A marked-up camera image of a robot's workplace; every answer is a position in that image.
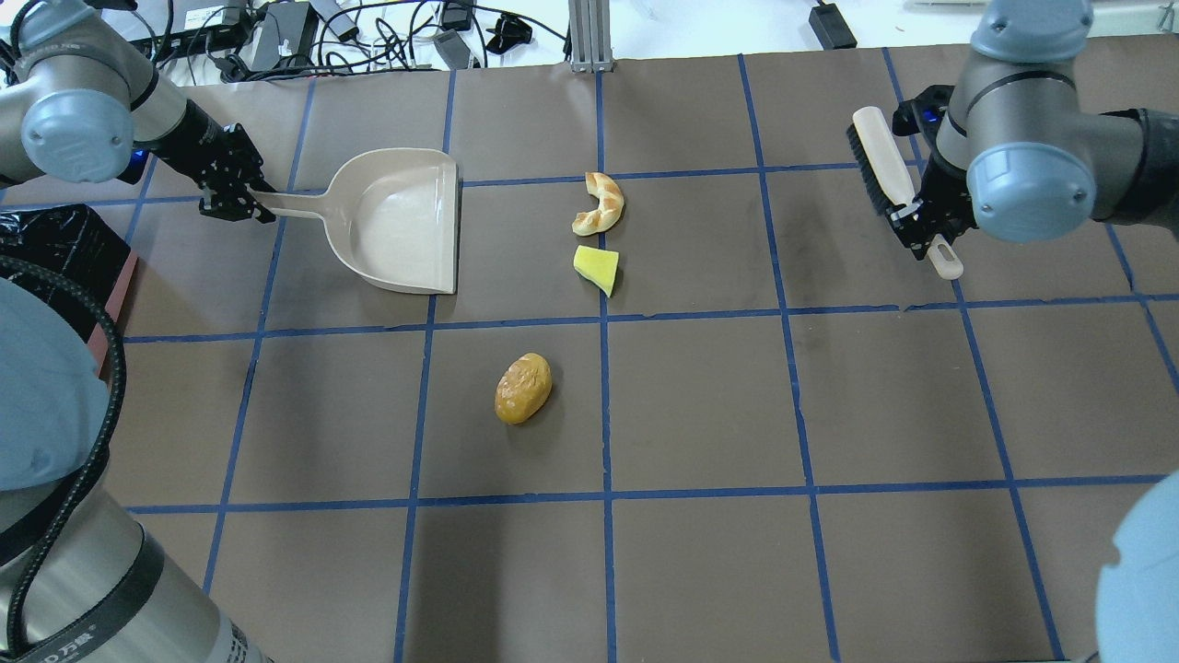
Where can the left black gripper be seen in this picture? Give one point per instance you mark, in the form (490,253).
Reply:
(196,139)

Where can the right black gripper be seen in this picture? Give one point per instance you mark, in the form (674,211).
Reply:
(946,195)

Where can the white hand brush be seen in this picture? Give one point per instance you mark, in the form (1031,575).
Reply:
(885,173)

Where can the beige plastic dustpan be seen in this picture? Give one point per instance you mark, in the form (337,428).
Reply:
(391,216)

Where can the curved bread piece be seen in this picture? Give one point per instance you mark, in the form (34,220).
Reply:
(609,209)

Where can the yellow sponge wedge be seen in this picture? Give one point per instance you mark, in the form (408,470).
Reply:
(597,266)

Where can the golden brown bread roll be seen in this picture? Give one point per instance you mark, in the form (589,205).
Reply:
(523,389)

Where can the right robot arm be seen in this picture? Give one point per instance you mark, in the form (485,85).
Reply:
(1014,155)

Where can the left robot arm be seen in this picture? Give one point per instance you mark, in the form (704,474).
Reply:
(85,100)

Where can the bin with black bag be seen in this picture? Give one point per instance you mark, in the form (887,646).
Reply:
(78,244)

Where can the black power adapter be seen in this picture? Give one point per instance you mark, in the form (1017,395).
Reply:
(830,27)

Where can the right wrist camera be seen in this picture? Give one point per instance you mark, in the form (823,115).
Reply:
(923,115)

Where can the aluminium frame post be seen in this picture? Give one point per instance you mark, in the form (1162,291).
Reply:
(589,37)

